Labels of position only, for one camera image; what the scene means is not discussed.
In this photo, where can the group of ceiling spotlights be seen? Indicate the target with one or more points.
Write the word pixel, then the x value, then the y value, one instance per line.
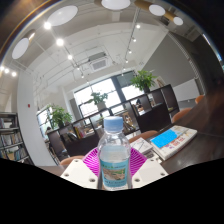
pixel 60 42

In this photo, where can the ceiling air conditioner unit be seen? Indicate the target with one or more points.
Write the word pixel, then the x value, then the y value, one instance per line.
pixel 99 64

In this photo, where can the group of round ceiling panels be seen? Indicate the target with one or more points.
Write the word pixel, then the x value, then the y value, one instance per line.
pixel 62 15

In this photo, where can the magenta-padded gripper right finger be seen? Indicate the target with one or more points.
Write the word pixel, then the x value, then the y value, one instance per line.
pixel 150 170

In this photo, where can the tall bookshelf with books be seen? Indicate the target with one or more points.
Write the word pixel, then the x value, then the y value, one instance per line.
pixel 11 143

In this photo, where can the white-covered book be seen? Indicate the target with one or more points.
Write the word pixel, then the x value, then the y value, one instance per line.
pixel 141 145

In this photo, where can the black open shelf unit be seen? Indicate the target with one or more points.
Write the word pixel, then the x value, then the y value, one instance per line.
pixel 153 113

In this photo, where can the white wall board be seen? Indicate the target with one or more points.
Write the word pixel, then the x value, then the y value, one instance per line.
pixel 186 90

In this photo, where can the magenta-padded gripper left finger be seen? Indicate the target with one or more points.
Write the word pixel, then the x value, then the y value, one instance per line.
pixel 78 171

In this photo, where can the dark-spined book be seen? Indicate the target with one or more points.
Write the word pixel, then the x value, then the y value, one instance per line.
pixel 151 155

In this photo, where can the large white book blue patch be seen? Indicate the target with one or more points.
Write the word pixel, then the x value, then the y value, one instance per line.
pixel 175 140

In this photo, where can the potted green plant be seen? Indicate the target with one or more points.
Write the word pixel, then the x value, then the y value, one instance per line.
pixel 60 116
pixel 144 80
pixel 98 98

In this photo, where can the group of orange chairs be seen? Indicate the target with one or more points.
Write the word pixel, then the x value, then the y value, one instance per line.
pixel 181 115

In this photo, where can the clear water bottle blue cap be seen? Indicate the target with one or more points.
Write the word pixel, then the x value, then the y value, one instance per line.
pixel 114 160

